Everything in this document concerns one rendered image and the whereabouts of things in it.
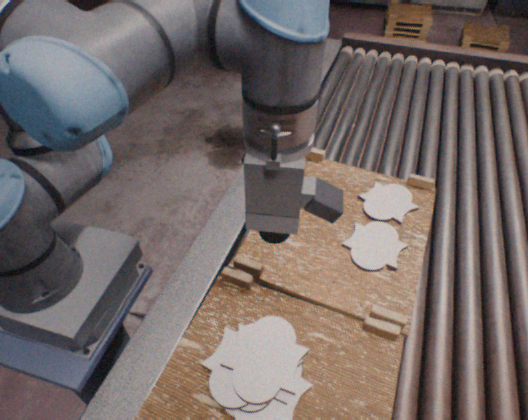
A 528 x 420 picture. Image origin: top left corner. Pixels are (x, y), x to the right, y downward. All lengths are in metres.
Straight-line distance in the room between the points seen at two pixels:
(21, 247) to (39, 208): 0.06
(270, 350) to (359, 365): 0.16
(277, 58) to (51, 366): 0.67
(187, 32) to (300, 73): 0.10
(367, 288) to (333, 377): 0.18
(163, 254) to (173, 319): 1.31
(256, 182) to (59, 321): 0.47
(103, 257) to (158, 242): 1.30
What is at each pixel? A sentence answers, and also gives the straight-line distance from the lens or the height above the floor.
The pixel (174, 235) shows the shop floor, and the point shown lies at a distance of 2.11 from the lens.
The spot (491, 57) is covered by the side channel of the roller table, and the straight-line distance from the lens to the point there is 1.72.
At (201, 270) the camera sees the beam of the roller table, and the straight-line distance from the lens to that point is 0.79.
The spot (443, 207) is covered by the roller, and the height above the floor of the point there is 0.92.
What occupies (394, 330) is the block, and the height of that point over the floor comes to 0.96.
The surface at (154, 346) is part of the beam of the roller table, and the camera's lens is 0.73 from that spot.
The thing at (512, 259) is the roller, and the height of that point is 0.91.
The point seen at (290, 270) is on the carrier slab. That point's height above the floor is 0.94.
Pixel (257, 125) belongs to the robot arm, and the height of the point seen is 1.35.
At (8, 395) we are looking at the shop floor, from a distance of 1.91.
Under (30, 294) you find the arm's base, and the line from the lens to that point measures 0.75.
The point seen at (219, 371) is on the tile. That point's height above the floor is 0.98.
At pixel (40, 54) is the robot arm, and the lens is 0.29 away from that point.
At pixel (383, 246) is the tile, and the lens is 0.82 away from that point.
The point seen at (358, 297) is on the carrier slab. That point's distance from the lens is 0.75.
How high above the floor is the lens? 1.55
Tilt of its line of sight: 45 degrees down
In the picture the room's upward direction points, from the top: straight up
